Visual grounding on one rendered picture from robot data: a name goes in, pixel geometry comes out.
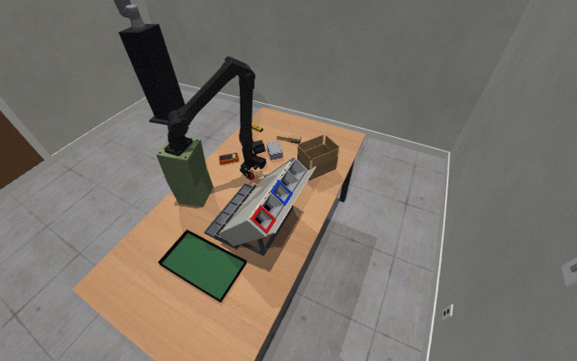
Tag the blue square band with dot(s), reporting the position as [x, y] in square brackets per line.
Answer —
[275, 186]

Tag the red rectangular frame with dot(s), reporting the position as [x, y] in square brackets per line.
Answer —
[256, 213]

